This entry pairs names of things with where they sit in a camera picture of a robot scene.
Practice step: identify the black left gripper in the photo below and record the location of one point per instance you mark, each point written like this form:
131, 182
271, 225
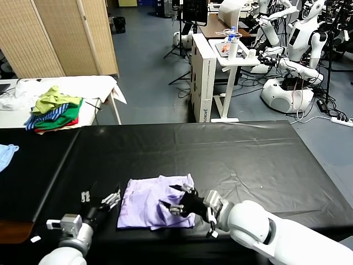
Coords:
93, 212

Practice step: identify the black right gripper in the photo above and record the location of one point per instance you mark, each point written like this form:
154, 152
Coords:
194, 205

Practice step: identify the lavender t-shirt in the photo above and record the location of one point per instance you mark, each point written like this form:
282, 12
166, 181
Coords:
143, 201

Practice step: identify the small white robot base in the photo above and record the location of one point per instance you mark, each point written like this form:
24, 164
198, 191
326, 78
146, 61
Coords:
183, 40

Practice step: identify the white humanoid robot raised arm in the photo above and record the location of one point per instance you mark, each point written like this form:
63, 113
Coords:
271, 36

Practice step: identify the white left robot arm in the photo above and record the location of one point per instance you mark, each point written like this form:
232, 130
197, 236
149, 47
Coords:
69, 248

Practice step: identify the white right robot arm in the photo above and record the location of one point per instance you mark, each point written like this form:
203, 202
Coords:
248, 220

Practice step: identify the large black table cover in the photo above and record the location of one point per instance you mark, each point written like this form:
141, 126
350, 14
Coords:
220, 149

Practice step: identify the small black table cover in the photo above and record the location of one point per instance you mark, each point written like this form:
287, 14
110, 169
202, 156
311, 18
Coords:
27, 179

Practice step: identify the beige garment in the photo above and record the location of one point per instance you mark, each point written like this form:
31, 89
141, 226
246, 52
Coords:
60, 129

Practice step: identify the red garment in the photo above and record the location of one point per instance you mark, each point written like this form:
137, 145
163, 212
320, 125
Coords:
73, 122

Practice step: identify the green garment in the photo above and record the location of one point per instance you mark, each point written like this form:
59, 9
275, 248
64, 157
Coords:
69, 116

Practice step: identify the blue striped garment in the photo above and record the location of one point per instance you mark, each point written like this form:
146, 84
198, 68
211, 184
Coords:
47, 117

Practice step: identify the light blue garment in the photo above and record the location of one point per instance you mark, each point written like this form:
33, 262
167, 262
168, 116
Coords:
5, 157

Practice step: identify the yellow-green garment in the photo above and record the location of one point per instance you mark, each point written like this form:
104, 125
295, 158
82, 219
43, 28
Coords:
49, 99

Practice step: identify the white side table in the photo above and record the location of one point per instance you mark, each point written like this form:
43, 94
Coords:
82, 85

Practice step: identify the tall white cardboard box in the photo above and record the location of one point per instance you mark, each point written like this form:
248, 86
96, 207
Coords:
204, 82

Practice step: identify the white standing desk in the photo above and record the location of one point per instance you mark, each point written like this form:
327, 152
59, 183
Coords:
231, 82

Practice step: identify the white crumpled garment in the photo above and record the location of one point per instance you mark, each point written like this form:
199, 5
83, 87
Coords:
24, 94

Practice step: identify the grey flat tray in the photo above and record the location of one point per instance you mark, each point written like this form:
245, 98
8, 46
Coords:
219, 47

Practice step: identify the white thermos bottle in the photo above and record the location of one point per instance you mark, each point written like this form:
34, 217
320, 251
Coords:
232, 51

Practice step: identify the small orange object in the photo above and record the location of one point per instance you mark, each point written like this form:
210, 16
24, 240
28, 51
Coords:
225, 48

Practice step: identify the black tripod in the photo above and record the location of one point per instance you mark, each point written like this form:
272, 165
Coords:
181, 36

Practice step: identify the bamboo folding screen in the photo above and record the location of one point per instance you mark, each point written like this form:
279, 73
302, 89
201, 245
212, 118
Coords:
55, 38

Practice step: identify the black power adapter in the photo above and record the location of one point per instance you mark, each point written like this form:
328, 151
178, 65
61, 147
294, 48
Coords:
321, 105

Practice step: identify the black trash bin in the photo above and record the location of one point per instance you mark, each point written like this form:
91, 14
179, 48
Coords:
119, 25

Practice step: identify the clear water bottle blue cap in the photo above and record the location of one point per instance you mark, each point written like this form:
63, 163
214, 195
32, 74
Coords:
232, 32

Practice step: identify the brown wooden desk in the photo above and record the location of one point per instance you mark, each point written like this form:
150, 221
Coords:
212, 27

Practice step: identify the white power strip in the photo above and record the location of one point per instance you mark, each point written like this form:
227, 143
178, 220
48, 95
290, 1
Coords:
340, 120

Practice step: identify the black monitor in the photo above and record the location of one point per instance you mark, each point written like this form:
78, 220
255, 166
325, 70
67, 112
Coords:
194, 11

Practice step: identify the white curved panel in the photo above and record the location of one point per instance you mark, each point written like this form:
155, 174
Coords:
230, 12

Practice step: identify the beige cabinet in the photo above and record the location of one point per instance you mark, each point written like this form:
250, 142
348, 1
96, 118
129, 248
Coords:
128, 2

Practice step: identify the blue cabinet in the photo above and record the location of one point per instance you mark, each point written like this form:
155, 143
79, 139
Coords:
146, 3

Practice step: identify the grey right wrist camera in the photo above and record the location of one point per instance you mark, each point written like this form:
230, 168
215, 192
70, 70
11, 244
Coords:
213, 200

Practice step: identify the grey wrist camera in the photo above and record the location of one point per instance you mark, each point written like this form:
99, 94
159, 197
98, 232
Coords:
213, 200
69, 222

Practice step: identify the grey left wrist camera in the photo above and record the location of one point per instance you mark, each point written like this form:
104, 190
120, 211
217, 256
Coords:
69, 222

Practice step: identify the white side table frame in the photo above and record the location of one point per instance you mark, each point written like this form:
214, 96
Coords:
115, 110

